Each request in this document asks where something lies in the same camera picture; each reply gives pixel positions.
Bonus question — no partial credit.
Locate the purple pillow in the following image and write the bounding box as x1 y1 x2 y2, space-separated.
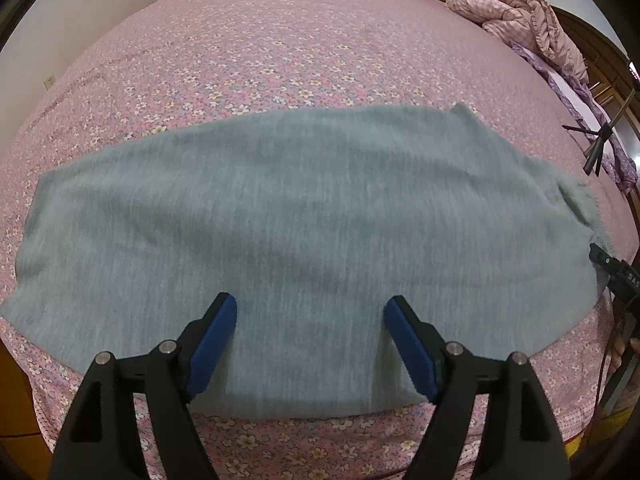
510 42 638 191

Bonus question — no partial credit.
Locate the black tripod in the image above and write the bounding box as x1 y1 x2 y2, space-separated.
561 87 640 177

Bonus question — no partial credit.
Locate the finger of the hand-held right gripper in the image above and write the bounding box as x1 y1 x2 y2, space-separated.
589 242 626 281

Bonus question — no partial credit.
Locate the wooden headboard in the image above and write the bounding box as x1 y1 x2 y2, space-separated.
550 5 640 161

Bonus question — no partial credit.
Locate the black cable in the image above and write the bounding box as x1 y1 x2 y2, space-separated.
582 305 621 466

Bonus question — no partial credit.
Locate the pink floral bed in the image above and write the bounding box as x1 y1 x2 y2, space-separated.
0 0 640 480

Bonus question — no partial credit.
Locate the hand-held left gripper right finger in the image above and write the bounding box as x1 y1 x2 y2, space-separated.
382 296 573 480

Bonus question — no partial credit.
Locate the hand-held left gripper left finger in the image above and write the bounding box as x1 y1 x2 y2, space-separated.
47 291 238 480

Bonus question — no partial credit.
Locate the pink quilt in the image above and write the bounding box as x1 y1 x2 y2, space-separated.
442 0 591 83

